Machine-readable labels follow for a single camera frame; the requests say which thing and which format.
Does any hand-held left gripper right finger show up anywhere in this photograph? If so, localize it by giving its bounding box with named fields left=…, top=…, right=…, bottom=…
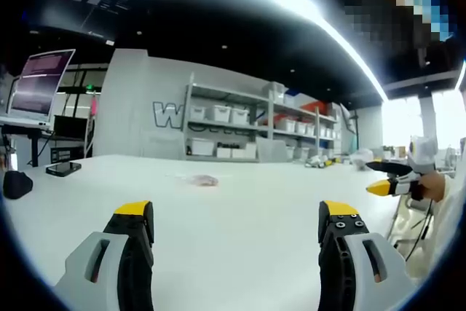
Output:
left=317, top=200, right=416, bottom=311

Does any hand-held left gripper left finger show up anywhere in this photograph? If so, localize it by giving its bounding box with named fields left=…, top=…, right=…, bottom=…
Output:
left=54, top=200, right=156, bottom=311

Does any clear resealable bag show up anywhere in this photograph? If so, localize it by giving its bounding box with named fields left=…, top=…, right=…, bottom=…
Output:
left=181, top=173, right=220, bottom=189

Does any crumpled clear plastic bag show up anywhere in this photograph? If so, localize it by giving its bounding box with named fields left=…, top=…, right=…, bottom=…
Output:
left=349, top=148, right=375, bottom=173

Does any person's right hand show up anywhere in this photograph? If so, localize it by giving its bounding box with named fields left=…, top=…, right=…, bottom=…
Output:
left=417, top=171, right=448, bottom=203

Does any pile of yellow black tools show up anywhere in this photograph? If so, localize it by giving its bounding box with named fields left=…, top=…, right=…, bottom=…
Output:
left=304, top=155, right=351, bottom=170

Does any black smartphone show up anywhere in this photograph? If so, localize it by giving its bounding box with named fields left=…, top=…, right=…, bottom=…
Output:
left=45, top=161, right=82, bottom=178

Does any black cloth pouch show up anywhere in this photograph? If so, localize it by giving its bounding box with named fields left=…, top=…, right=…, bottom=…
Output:
left=2, top=170, right=34, bottom=200

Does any black standing desk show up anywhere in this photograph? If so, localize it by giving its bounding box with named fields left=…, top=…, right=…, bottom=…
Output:
left=0, top=123, right=90, bottom=172

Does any black equipment box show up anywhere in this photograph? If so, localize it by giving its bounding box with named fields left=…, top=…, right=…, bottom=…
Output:
left=52, top=114, right=90, bottom=141

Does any grey metal shelf unit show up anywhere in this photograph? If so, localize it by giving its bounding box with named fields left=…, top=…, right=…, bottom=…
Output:
left=183, top=71, right=344, bottom=164

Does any row of white storage bins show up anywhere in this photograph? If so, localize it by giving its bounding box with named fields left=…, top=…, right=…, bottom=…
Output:
left=189, top=89, right=342, bottom=161

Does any computer monitor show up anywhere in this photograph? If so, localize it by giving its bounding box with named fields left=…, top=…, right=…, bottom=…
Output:
left=0, top=48, right=77, bottom=130

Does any long ceiling light strip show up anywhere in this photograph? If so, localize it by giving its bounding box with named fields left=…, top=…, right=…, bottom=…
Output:
left=111, top=0, right=387, bottom=101

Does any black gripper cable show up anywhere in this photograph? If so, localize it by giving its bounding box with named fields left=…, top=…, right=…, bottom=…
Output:
left=405, top=197, right=433, bottom=258

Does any dark hanging wall poster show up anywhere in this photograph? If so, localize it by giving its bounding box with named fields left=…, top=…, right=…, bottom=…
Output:
left=34, top=0, right=149, bottom=42

